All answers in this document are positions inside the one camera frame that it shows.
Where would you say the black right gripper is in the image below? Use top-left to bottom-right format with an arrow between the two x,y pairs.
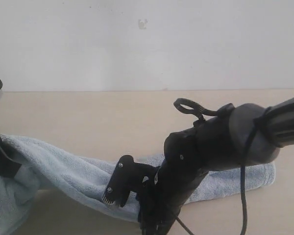
135,181 -> 171,235

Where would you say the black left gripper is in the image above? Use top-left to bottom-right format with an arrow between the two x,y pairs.
0,137 -> 21,179

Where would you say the light blue fluffy towel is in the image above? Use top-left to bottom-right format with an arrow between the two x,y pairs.
0,135 -> 276,235

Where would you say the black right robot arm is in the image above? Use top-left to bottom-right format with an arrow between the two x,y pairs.
137,98 -> 294,235

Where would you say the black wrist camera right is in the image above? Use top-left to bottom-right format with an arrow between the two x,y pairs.
102,155 -> 159,208

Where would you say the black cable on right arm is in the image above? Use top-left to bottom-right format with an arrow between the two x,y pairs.
173,117 -> 263,235

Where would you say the black strap loop on arm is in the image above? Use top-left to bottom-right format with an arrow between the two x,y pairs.
173,98 -> 233,118

